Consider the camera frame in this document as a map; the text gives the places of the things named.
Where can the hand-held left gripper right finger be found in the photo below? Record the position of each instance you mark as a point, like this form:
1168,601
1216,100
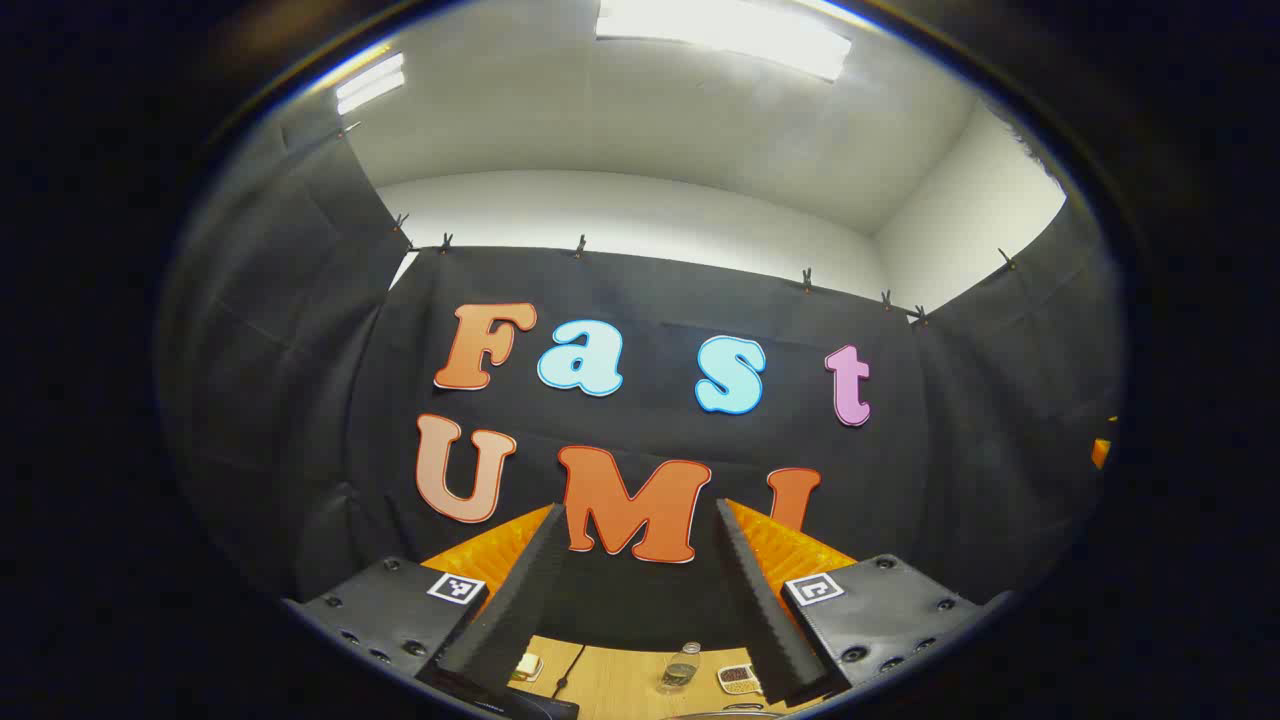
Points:
760,610

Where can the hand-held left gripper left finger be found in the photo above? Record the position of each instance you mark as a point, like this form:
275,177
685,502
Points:
512,610

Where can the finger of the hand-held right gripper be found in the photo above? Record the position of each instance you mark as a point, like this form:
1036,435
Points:
1101,453

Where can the white bread sandwich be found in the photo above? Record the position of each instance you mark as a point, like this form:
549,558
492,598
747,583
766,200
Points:
527,666

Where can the white divided bean dish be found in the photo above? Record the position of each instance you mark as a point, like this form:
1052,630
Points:
739,679

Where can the clear plastic water bottle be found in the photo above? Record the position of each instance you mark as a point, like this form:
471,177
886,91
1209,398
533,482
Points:
681,668

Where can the row of small cloth clips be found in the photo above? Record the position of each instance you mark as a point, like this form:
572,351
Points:
581,245

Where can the small ceiling light panel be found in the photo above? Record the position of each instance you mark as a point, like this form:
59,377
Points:
370,83

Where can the large ceiling light panel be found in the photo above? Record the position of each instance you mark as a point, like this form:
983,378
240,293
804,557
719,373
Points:
720,35

